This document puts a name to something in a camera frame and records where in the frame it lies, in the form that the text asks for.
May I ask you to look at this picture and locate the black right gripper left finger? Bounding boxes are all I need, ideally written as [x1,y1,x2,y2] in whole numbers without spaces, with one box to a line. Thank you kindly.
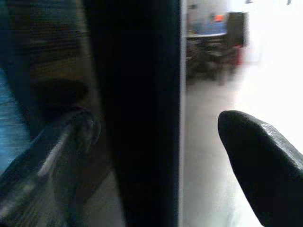
[0,107,102,227]

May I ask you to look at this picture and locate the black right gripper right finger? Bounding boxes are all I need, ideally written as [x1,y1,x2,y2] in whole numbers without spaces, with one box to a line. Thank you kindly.
[217,110,303,227]

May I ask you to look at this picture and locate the silver fridge door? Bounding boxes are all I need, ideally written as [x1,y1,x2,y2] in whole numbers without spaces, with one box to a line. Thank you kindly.
[84,0,187,227]

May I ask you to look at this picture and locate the round pedestal dining table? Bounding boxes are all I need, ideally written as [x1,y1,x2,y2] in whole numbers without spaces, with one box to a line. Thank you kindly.
[186,14,229,80]

